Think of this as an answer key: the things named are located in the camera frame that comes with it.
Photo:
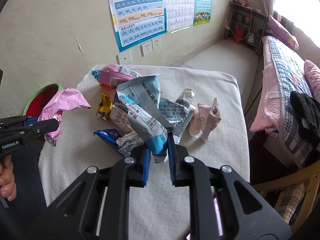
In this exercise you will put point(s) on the bed with plaid quilt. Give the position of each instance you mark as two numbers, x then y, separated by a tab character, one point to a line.
283	73

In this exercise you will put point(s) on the green blue wall poster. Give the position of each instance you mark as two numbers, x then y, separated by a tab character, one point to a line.
203	11

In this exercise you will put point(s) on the pale pink crumpled wrapper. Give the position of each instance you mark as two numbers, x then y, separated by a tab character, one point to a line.
205	120

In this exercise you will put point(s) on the dark blue cookie wrapper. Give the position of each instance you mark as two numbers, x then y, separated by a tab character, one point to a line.
109	136

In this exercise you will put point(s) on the gold candy wrapper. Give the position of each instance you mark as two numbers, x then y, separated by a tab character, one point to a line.
105	107

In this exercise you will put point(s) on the black garment on bed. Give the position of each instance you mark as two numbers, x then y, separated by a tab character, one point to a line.
306	110

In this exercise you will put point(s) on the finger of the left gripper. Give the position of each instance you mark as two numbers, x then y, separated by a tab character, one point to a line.
13	121
33	130

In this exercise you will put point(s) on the green red trash bin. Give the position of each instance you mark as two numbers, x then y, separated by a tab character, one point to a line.
40	99

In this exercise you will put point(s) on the dark shelf rack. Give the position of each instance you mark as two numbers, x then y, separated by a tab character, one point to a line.
245	26

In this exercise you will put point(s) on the white towel table cover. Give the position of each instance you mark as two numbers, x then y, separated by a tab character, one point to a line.
159	210

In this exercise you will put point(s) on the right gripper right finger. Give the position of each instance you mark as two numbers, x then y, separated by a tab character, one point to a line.
176	154

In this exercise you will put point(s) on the blue silver snack bag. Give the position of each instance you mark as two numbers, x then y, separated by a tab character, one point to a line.
151	116

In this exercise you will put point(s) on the white double wall socket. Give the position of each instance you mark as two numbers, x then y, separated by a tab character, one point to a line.
150	46

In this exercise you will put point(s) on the person's left hand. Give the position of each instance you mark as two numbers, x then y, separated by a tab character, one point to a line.
7	179

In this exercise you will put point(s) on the white pink Pocky packet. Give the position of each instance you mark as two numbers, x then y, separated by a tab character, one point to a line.
121	119

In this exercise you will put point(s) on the blue pinyin wall poster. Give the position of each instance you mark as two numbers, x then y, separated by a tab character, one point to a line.
136	21

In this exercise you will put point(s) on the pink floral blanket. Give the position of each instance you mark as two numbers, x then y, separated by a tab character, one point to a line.
312	74

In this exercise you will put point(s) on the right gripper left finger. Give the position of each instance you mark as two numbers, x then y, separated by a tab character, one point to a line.
139	172

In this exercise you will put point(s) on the pink foil wrapper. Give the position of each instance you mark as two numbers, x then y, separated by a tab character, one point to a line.
64	100

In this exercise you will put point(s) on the purple pillow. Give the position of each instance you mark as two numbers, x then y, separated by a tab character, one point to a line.
275	29

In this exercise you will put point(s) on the wooden chair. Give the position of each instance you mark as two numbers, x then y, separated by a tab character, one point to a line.
297	195

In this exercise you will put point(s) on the white chart wall poster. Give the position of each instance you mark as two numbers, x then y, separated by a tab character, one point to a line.
180	14

